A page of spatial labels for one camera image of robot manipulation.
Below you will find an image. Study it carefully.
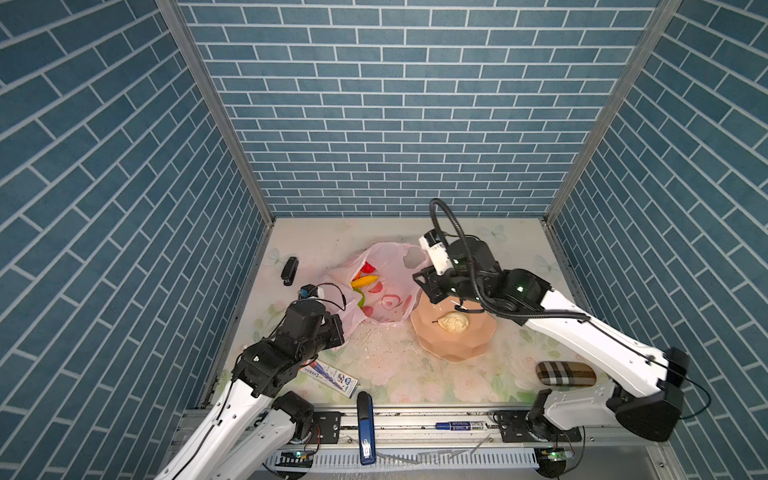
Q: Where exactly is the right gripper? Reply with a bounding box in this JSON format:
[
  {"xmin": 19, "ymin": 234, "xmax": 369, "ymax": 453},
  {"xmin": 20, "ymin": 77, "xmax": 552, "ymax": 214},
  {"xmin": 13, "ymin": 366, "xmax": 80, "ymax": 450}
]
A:
[{"xmin": 409, "ymin": 260, "xmax": 486, "ymax": 305}]

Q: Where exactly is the cream fake pear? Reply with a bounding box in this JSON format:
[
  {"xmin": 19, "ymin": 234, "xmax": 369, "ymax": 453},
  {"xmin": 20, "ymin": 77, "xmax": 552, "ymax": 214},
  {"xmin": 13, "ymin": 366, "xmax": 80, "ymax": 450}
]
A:
[{"xmin": 434, "ymin": 311, "xmax": 470, "ymax": 335}]

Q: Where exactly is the peach scalloped bowl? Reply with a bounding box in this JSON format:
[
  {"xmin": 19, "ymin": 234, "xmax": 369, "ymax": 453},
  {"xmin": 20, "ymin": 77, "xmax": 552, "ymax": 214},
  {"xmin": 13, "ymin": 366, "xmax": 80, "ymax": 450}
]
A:
[{"xmin": 410, "ymin": 293, "xmax": 497, "ymax": 363}]

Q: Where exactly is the pink plastic bag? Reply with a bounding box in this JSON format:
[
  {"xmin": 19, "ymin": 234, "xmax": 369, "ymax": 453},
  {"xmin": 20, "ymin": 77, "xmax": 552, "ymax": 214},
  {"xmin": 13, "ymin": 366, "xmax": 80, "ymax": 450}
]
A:
[{"xmin": 318, "ymin": 242, "xmax": 429, "ymax": 338}]

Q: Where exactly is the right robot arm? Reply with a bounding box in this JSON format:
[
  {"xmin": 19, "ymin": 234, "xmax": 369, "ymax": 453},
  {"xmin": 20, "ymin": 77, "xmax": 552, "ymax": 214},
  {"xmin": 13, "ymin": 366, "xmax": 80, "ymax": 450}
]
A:
[{"xmin": 413, "ymin": 230, "xmax": 690, "ymax": 442}]

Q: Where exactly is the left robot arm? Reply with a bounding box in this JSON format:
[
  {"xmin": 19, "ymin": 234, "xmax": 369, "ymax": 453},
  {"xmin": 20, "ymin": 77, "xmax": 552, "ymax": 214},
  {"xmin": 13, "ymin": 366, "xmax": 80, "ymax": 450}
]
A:
[{"xmin": 157, "ymin": 298, "xmax": 344, "ymax": 479}]

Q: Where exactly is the yellow fake banana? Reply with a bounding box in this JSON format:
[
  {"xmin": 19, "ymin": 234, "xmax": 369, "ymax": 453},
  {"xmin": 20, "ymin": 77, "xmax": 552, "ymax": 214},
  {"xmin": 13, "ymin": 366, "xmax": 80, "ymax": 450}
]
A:
[{"xmin": 350, "ymin": 275, "xmax": 379, "ymax": 289}]

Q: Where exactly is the red fake apple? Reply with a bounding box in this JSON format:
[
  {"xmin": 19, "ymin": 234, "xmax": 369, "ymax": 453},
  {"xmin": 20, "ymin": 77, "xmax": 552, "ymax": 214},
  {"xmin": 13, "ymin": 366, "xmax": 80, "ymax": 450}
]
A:
[{"xmin": 358, "ymin": 262, "xmax": 376, "ymax": 276}]

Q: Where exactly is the toothpaste box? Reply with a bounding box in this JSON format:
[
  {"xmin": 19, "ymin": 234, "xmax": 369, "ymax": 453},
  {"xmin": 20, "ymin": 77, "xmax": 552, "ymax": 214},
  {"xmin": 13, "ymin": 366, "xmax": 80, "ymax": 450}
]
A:
[{"xmin": 300, "ymin": 360, "xmax": 359, "ymax": 398}]

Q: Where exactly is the black stapler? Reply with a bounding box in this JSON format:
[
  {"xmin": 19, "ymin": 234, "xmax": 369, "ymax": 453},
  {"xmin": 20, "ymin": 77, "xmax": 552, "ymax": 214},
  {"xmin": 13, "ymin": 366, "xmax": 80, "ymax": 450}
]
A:
[{"xmin": 280, "ymin": 256, "xmax": 299, "ymax": 287}]

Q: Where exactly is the blue stapler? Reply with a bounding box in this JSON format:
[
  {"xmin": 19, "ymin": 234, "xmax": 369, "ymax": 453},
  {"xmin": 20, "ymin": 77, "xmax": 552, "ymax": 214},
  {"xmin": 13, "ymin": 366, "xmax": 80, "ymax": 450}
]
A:
[{"xmin": 356, "ymin": 391, "xmax": 377, "ymax": 466}]

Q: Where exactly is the plaid glasses case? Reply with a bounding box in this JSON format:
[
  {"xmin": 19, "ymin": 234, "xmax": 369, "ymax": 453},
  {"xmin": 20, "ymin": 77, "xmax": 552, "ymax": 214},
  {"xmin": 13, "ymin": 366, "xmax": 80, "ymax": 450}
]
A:
[{"xmin": 536, "ymin": 361, "xmax": 597, "ymax": 387}]

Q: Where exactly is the blue marker pen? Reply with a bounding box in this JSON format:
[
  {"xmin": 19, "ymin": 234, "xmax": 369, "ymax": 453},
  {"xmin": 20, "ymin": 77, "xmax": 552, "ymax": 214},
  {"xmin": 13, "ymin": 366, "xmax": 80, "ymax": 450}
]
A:
[{"xmin": 435, "ymin": 421, "xmax": 487, "ymax": 432}]

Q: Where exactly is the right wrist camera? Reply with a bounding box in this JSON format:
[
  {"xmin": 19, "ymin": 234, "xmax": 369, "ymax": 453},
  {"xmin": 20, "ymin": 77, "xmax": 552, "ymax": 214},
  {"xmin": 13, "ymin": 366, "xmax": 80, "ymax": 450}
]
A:
[{"xmin": 419, "ymin": 229, "xmax": 453, "ymax": 276}]

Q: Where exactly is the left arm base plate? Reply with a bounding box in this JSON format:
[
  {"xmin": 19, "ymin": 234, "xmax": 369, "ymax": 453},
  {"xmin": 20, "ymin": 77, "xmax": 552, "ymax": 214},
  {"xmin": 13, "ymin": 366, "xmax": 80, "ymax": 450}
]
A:
[{"xmin": 300, "ymin": 411, "xmax": 342, "ymax": 445}]

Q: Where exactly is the aluminium front rail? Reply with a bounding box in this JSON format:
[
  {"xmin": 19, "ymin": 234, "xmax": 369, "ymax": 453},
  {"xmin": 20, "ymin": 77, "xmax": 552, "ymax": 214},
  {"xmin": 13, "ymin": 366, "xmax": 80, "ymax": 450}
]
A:
[{"xmin": 312, "ymin": 405, "xmax": 546, "ymax": 449}]

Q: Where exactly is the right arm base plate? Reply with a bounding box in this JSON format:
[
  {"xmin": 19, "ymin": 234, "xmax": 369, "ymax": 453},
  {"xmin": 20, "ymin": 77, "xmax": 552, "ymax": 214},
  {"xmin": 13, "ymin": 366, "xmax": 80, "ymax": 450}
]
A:
[{"xmin": 491, "ymin": 409, "xmax": 583, "ymax": 444}]

